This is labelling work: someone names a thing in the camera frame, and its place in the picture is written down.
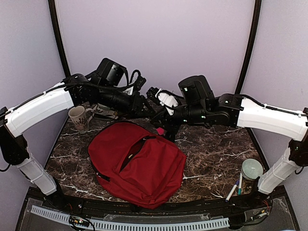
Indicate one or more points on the black left frame post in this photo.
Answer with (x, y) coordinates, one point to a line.
(58, 37)

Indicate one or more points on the square floral ceramic plate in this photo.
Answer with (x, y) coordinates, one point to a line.
(104, 113)

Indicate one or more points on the black frame post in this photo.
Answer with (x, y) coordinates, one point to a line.
(250, 46)
(58, 37)

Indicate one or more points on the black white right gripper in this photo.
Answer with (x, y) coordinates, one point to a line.
(167, 124)

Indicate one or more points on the white mug with coral print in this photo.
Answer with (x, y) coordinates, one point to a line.
(81, 117)

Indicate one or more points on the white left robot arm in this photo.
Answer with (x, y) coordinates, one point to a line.
(18, 121)

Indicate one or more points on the red student backpack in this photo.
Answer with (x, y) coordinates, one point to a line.
(150, 177)

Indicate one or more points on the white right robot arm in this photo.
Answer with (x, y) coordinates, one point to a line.
(243, 111)

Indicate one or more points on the black right frame post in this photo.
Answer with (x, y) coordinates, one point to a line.
(250, 46)

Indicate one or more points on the round glass jar lid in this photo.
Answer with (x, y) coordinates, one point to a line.
(251, 169)

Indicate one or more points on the pink black highlighter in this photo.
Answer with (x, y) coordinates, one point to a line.
(160, 131)

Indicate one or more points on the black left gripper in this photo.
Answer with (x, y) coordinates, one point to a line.
(136, 106)

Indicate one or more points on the grey slotted cable duct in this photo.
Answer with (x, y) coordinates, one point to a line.
(133, 223)

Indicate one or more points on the white blue marker pen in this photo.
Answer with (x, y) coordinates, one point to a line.
(231, 193)

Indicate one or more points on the white teal marker pen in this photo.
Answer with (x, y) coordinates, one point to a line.
(240, 184)

